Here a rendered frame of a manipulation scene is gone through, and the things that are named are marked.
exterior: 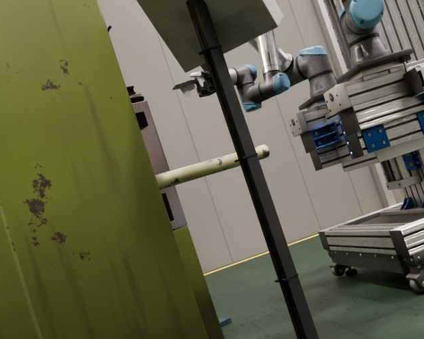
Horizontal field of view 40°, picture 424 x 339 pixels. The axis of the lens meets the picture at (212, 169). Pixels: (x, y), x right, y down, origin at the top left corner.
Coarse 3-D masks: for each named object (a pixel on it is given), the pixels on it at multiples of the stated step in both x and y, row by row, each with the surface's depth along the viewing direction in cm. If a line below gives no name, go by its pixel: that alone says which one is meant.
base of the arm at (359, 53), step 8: (360, 40) 216; (368, 40) 216; (376, 40) 216; (352, 48) 220; (360, 48) 217; (368, 48) 215; (376, 48) 214; (384, 48) 215; (352, 56) 220; (360, 56) 216; (368, 56) 214; (376, 56) 213; (352, 64) 220
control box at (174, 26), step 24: (144, 0) 172; (168, 0) 169; (216, 0) 165; (240, 0) 163; (264, 0) 162; (168, 24) 174; (192, 24) 172; (216, 24) 169; (240, 24) 167; (264, 24) 165; (192, 48) 176
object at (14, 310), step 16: (0, 208) 132; (0, 224) 132; (0, 240) 131; (0, 256) 130; (16, 256) 132; (0, 272) 129; (16, 272) 131; (0, 288) 129; (16, 288) 130; (0, 304) 128; (16, 304) 130; (0, 320) 127; (16, 320) 129; (32, 320) 131; (0, 336) 127; (16, 336) 128; (32, 336) 130
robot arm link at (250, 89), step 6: (246, 84) 239; (252, 84) 240; (240, 90) 241; (246, 90) 239; (252, 90) 238; (258, 90) 236; (240, 96) 242; (246, 96) 239; (252, 96) 238; (258, 96) 236; (246, 102) 240; (252, 102) 239; (258, 102) 240; (246, 108) 240; (252, 108) 240; (258, 108) 243
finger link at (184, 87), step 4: (192, 80) 235; (180, 84) 234; (184, 84) 234; (188, 84) 234; (192, 84) 236; (172, 88) 234; (176, 88) 234; (180, 88) 235; (184, 88) 235; (188, 88) 235; (192, 88) 235; (184, 92) 235; (188, 92) 235; (188, 96) 235
